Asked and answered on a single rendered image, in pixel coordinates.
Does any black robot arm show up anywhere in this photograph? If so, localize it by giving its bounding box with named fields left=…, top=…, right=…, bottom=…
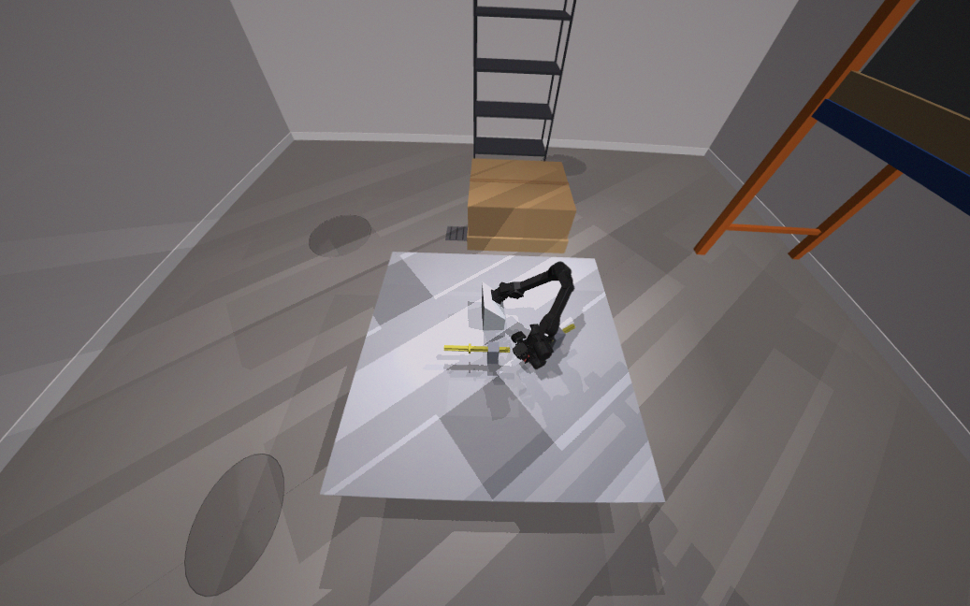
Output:
left=491, top=261, right=575, bottom=361

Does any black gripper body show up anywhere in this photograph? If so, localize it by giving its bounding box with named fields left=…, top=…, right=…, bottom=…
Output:
left=511, top=331, right=546, bottom=369

